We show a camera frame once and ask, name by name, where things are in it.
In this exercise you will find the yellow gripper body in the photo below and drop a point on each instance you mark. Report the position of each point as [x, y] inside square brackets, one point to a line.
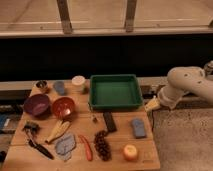
[152, 104]

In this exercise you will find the dark purple grape bunch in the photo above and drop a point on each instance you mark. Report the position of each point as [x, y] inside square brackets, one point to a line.
[102, 146]

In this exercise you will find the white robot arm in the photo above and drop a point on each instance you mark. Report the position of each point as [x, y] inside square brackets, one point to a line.
[180, 81]

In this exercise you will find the white plastic cup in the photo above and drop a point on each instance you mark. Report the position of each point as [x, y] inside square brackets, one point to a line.
[79, 83]

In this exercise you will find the small metal cup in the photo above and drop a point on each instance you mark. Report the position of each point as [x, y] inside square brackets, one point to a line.
[42, 86]

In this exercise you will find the blue sponge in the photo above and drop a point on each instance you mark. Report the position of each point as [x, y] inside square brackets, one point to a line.
[138, 128]

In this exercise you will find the green plastic tray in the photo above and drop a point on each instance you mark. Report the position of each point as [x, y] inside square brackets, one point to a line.
[114, 92]

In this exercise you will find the black rectangular remote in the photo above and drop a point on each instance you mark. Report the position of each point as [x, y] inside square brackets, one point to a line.
[109, 121]

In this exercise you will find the orange fruit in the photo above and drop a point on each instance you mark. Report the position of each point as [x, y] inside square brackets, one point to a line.
[130, 152]

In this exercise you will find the red bowl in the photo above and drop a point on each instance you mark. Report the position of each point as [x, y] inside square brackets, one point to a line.
[63, 107]

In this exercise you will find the yellow banana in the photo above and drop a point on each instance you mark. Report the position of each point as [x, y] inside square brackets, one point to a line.
[58, 130]

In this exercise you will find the blue grey cloth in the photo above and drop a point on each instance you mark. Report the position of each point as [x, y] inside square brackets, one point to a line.
[64, 146]

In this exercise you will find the purple bowl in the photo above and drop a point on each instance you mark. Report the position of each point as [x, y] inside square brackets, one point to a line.
[37, 105]

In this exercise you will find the black handled knife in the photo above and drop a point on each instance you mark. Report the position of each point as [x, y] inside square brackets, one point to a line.
[41, 149]

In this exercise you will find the black handled brush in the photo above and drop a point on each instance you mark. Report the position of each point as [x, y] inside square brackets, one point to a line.
[31, 129]

